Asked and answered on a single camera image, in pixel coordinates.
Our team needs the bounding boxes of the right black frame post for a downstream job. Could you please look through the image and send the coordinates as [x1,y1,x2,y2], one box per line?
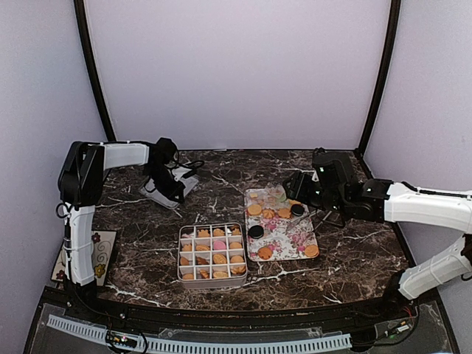
[355,0,402,159]

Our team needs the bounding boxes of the black frame post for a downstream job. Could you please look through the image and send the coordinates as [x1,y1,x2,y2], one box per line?
[355,0,402,159]
[73,0,117,142]

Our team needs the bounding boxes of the floral cookie tray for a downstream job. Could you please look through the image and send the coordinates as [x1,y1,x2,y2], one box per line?
[244,185,320,262]

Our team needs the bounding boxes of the silver tin lid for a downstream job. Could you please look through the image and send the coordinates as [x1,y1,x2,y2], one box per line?
[139,167,199,209]

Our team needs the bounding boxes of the black chocolate sandwich cookie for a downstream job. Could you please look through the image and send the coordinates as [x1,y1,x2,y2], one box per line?
[247,225,264,240]

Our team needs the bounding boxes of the brown flower cookie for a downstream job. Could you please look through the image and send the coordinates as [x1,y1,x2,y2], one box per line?
[196,257,209,265]

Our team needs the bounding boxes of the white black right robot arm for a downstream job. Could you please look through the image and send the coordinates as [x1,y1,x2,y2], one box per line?
[282,148,471,320]

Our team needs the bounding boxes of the silver divided cookie tin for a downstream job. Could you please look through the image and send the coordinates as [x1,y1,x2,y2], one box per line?
[177,222,248,289]

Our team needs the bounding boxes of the round orange cookie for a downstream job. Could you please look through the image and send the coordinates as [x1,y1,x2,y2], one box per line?
[304,244,319,257]
[230,255,244,264]

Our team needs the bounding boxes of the orange cookie column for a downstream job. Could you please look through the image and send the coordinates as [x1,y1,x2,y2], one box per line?
[229,242,243,249]

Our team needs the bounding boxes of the tan oval biscuit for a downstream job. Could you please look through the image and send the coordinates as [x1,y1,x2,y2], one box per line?
[212,254,227,264]

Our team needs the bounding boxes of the orange maple leaf cookie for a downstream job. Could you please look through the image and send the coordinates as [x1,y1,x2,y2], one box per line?
[277,208,291,219]

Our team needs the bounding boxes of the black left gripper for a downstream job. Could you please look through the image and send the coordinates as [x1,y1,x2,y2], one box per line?
[145,165,186,204]

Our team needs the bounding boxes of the large tan biscuit bottom row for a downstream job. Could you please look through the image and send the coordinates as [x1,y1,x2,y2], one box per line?
[212,271,229,279]

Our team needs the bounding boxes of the pink round cookie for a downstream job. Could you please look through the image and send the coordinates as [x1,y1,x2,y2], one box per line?
[212,240,226,251]

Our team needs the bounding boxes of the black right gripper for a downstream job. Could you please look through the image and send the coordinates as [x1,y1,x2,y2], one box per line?
[283,171,347,215]

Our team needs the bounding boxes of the left black frame post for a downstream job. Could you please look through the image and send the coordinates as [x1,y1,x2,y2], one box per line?
[73,0,117,142]

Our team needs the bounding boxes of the silver metal tongs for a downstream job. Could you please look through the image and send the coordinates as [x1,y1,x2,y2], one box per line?
[285,209,338,233]

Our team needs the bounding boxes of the tan sandwich biscuit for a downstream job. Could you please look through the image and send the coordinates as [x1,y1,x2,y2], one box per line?
[247,204,263,217]

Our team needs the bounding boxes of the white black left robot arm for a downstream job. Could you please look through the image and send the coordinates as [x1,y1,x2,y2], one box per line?
[56,138,192,322]

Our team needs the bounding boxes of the floral square coaster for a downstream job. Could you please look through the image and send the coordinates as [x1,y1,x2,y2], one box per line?
[51,230,117,287]

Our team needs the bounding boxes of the orange cookie bottom row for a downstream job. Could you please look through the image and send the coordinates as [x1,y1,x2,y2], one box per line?
[182,273,194,280]

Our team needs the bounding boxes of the orange chip cookie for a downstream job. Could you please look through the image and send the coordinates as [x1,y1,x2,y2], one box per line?
[257,247,273,260]

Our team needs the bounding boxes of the white slotted cable duct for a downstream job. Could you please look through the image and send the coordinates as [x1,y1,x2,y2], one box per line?
[46,315,352,353]

